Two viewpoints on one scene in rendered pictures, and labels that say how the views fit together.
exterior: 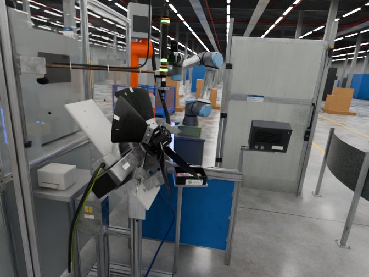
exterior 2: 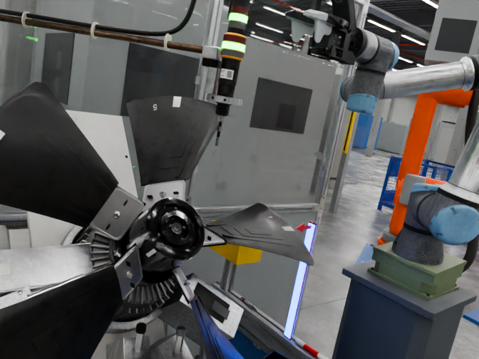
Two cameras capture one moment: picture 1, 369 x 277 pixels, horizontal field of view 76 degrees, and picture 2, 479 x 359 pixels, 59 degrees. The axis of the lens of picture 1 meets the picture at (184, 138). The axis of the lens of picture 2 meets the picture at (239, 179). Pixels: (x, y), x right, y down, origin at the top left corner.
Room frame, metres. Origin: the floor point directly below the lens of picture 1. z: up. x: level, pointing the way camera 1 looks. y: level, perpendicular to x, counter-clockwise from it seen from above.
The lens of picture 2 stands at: (0.78, -0.45, 1.47)
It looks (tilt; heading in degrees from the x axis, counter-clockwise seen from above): 11 degrees down; 41
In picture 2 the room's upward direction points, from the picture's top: 10 degrees clockwise
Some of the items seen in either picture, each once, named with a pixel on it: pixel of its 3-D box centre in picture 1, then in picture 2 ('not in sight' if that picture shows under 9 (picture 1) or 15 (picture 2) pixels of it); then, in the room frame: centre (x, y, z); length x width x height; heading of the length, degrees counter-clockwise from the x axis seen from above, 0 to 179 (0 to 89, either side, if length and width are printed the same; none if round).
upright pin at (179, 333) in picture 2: not in sight; (179, 342); (1.34, 0.12, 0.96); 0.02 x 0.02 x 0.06
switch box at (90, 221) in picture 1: (93, 213); not in sight; (1.20, 0.50, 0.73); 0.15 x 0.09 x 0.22; 82
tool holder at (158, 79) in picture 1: (161, 80); (223, 76); (1.37, 0.15, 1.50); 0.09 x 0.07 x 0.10; 117
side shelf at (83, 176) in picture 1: (69, 182); not in sight; (1.33, 0.70, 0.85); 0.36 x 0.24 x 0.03; 172
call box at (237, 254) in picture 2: not in sight; (234, 242); (1.77, 0.38, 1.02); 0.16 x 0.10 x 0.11; 82
